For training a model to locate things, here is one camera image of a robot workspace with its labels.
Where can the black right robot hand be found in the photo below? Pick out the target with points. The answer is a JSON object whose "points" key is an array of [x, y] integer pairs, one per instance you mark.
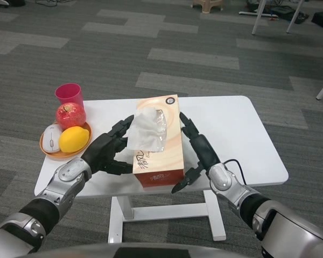
{"points": [[204, 151]]}

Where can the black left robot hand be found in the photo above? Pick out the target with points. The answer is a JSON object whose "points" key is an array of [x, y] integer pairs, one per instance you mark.
{"points": [[102, 150]]}

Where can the orange tissue box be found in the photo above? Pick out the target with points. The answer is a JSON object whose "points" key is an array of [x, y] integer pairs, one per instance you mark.
{"points": [[161, 177]]}

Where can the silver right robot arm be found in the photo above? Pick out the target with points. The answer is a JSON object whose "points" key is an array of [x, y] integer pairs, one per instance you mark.
{"points": [[223, 180]]}

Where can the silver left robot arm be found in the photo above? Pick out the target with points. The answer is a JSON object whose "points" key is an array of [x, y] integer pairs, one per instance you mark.
{"points": [[70, 172]]}

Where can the white tissue sheet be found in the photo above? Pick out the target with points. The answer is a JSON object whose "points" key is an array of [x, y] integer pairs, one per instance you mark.
{"points": [[142, 131]]}

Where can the orange round plate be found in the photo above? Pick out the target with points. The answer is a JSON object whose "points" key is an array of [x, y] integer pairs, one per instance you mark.
{"points": [[88, 131]]}

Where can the yellow lemon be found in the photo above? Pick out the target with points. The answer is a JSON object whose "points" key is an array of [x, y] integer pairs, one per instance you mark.
{"points": [[72, 139]]}

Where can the red apple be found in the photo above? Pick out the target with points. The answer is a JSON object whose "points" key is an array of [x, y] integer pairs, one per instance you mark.
{"points": [[71, 115]]}

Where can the white computer mouse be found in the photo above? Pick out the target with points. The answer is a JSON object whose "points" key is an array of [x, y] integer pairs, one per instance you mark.
{"points": [[51, 138]]}

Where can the pink plastic cup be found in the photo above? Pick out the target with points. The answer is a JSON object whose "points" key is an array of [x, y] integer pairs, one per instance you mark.
{"points": [[68, 92]]}

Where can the silver robot chest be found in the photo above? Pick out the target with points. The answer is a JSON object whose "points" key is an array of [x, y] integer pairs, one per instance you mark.
{"points": [[97, 251]]}

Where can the beige plastic stool brown seat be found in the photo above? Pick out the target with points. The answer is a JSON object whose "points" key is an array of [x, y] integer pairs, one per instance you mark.
{"points": [[206, 8]]}

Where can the black flat floor bag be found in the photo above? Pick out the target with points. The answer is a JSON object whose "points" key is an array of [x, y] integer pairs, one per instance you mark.
{"points": [[282, 12]]}

